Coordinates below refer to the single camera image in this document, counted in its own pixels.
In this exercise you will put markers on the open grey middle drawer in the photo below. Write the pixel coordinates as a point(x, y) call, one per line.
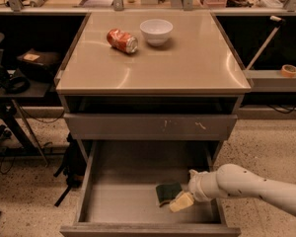
point(119, 199)

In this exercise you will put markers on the black headphones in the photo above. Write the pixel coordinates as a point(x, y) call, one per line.
point(12, 85)

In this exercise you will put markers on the grey drawer cabinet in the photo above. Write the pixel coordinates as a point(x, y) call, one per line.
point(194, 73)

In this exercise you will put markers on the roll of tan tape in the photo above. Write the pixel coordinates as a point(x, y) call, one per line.
point(288, 71)

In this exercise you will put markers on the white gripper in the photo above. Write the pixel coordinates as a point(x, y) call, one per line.
point(195, 187)

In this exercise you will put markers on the black bag on shelf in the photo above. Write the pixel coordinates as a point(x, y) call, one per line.
point(39, 65)

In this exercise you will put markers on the closed grey upper drawer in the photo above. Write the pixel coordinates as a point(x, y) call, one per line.
point(150, 127)

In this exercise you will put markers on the white bowl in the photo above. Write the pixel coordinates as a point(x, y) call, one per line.
point(156, 32)

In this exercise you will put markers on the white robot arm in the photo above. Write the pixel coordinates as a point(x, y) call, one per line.
point(234, 181)

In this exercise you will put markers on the red soda can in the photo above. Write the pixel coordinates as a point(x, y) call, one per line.
point(122, 41)

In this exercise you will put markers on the green yellow sponge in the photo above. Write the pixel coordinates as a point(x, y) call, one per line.
point(167, 192)

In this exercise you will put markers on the black side table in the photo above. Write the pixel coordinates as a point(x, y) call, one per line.
point(29, 142)

